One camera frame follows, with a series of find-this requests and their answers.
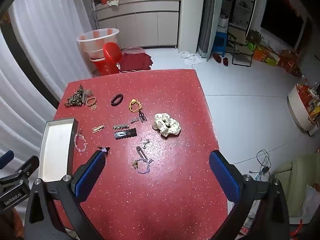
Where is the black scalloped snap clip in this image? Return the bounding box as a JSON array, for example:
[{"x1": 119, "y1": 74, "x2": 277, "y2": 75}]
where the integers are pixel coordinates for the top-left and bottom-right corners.
[{"x1": 114, "y1": 128, "x2": 138, "y2": 139}]

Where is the black folding chair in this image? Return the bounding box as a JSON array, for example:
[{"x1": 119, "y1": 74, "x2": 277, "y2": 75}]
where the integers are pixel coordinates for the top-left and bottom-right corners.
[{"x1": 227, "y1": 26, "x2": 254, "y2": 67}]

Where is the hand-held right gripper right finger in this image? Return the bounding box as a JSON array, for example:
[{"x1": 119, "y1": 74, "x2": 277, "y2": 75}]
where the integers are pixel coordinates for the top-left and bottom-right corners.
[{"x1": 209, "y1": 150, "x2": 292, "y2": 240}]

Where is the leopard print hair bow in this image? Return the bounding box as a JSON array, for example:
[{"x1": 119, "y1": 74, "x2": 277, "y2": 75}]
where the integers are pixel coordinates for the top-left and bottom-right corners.
[{"x1": 64, "y1": 84, "x2": 85, "y2": 107}]

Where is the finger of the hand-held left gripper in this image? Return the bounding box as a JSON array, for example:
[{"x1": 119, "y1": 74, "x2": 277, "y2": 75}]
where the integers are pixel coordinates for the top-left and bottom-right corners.
[
  {"x1": 0, "y1": 150, "x2": 14, "y2": 171},
  {"x1": 0, "y1": 156, "x2": 40, "y2": 185}
]

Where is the pale green sofa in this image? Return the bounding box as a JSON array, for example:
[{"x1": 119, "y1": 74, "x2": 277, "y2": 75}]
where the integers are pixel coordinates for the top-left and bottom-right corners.
[{"x1": 273, "y1": 152, "x2": 320, "y2": 218}]

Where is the beige cabinet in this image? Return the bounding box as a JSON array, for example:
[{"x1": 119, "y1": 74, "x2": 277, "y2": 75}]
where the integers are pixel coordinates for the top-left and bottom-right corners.
[{"x1": 95, "y1": 0, "x2": 181, "y2": 50}]

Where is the white power strip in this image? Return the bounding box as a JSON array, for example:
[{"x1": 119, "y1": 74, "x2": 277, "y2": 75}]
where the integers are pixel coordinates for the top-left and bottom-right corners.
[{"x1": 249, "y1": 171, "x2": 268, "y2": 182}]

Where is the grey curtain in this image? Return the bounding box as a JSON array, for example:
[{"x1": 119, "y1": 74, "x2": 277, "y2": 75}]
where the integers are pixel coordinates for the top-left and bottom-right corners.
[{"x1": 197, "y1": 0, "x2": 217, "y2": 59}]

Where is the tan braided hair tie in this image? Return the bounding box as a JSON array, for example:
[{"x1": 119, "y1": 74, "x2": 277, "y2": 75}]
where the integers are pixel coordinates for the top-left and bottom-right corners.
[{"x1": 86, "y1": 97, "x2": 98, "y2": 111}]

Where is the white rectangular tray box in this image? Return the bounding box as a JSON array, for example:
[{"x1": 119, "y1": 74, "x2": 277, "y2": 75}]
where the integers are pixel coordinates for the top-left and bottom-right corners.
[{"x1": 38, "y1": 117, "x2": 79, "y2": 183}]

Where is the round white snack basket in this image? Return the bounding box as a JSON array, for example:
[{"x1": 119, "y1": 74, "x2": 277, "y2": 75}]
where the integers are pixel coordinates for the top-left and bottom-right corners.
[{"x1": 287, "y1": 81, "x2": 320, "y2": 136}]

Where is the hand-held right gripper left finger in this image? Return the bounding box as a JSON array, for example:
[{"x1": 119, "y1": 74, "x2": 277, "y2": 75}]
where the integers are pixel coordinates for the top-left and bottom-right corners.
[{"x1": 24, "y1": 151, "x2": 107, "y2": 240}]

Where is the white shopping bag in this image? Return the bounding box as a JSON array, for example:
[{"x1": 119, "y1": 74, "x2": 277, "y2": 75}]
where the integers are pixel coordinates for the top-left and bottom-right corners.
[{"x1": 217, "y1": 15, "x2": 229, "y2": 34}]

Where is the white dotted scrunchie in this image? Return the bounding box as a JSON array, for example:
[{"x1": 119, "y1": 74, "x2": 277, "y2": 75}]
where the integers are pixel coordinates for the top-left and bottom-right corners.
[{"x1": 153, "y1": 112, "x2": 181, "y2": 137}]

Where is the blue plastic stool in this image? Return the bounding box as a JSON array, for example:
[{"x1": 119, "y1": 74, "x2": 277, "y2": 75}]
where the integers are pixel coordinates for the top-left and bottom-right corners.
[{"x1": 212, "y1": 31, "x2": 228, "y2": 58}]

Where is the black spiral hair tie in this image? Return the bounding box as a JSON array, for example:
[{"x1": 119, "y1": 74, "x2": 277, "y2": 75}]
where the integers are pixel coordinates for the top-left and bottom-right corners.
[{"x1": 111, "y1": 93, "x2": 125, "y2": 107}]

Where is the purple hair tie with charm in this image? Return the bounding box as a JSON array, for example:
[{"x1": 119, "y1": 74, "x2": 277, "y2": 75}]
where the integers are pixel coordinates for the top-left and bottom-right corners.
[{"x1": 132, "y1": 158, "x2": 153, "y2": 174}]

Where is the orange hair tie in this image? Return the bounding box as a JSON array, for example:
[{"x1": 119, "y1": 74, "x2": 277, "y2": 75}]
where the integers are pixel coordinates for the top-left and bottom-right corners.
[{"x1": 129, "y1": 99, "x2": 143, "y2": 112}]

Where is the green potted plant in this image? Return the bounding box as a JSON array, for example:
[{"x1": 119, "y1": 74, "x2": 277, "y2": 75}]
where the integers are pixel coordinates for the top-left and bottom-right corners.
[{"x1": 246, "y1": 29, "x2": 264, "y2": 46}]

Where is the glass display shelf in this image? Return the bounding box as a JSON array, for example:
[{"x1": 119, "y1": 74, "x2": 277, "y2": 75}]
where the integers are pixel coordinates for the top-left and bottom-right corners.
[{"x1": 220, "y1": 0, "x2": 258, "y2": 38}]

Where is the white plastic bag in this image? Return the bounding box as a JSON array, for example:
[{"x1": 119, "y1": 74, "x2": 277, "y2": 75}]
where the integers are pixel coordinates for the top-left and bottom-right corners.
[{"x1": 299, "y1": 184, "x2": 320, "y2": 218}]

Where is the white crumpled cloth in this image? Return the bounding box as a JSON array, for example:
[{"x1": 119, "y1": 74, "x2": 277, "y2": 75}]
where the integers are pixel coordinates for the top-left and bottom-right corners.
[{"x1": 179, "y1": 51, "x2": 203, "y2": 66}]

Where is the small white orange striped basin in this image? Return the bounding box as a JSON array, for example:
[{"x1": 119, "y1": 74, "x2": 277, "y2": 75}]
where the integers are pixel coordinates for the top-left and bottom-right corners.
[{"x1": 86, "y1": 49, "x2": 105, "y2": 61}]

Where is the red basin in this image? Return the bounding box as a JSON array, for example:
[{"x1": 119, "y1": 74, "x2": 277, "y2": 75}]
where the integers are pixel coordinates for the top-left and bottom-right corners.
[{"x1": 89, "y1": 57, "x2": 105, "y2": 77}]

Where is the black television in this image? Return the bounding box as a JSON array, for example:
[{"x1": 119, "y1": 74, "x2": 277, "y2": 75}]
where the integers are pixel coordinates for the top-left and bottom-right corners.
[{"x1": 260, "y1": 0, "x2": 308, "y2": 51}]

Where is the pile of colourful gift boxes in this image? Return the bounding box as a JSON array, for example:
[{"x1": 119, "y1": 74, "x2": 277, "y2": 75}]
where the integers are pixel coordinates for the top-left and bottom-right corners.
[{"x1": 246, "y1": 42, "x2": 302, "y2": 77}]

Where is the black cable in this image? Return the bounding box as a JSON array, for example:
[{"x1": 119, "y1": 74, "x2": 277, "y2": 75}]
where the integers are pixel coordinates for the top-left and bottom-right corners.
[{"x1": 256, "y1": 149, "x2": 272, "y2": 175}]

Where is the white pleated curtain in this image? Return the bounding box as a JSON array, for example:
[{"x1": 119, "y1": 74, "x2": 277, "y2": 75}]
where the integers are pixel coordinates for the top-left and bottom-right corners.
[{"x1": 0, "y1": 0, "x2": 97, "y2": 155}]

